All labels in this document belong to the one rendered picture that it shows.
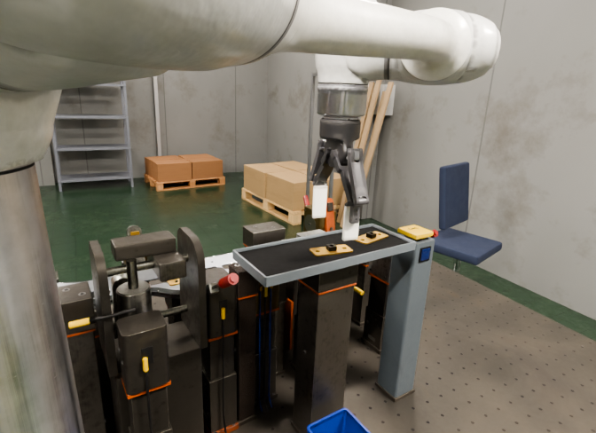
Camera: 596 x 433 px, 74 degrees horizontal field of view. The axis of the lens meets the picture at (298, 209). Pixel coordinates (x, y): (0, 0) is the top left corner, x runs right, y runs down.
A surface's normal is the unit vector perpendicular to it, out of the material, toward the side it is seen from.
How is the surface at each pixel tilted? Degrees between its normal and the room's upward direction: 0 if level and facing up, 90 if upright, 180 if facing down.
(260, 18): 122
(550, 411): 0
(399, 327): 90
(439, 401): 0
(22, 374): 88
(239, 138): 90
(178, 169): 90
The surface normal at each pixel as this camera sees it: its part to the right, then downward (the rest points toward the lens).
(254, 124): 0.48, 0.27
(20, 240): 0.98, 0.05
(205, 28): 0.65, 0.76
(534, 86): -0.88, 0.11
